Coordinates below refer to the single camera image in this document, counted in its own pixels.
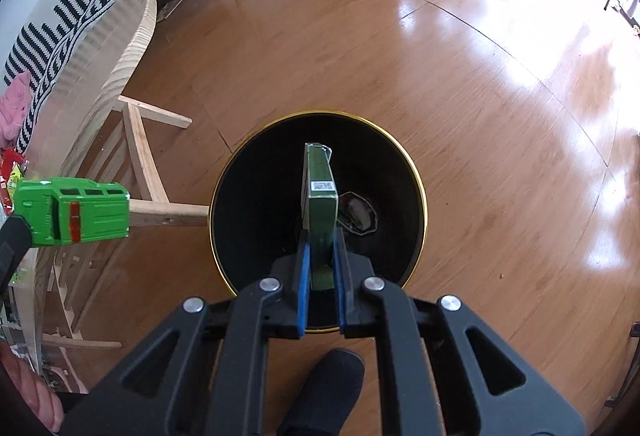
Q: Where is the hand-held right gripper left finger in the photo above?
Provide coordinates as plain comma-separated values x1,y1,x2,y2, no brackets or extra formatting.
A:
62,228,313,436

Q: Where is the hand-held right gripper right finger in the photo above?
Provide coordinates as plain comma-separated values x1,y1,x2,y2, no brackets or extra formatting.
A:
331,227,586,436

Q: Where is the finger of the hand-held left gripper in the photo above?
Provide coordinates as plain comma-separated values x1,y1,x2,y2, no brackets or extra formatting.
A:
0,215,33,292

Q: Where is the green toy truck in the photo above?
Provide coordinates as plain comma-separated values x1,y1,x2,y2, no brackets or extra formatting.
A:
12,178,132,247

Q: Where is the green cardboard box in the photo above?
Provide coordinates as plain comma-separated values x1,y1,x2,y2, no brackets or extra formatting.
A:
302,142,341,292

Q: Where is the black bin with gold rim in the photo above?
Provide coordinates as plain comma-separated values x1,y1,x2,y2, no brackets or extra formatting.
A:
209,110,427,334

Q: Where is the red snack packet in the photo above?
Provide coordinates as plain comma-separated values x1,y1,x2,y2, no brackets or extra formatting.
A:
0,148,29,217

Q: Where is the crumpled wrapper in bin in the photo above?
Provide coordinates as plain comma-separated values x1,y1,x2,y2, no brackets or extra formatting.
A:
340,192,379,235

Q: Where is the black shoe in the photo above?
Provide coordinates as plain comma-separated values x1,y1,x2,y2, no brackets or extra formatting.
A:
276,348,366,436

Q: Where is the pink fluffy cloth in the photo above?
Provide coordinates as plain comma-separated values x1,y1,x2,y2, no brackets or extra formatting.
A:
0,71,34,143

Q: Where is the person's pink clothed leg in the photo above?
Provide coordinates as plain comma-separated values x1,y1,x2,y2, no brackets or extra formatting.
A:
0,343,65,433

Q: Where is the round wooden table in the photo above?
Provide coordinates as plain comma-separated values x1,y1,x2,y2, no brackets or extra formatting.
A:
0,0,211,397

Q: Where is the flat brown cardboard piece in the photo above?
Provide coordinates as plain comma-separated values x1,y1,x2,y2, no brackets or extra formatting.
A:
156,0,187,22

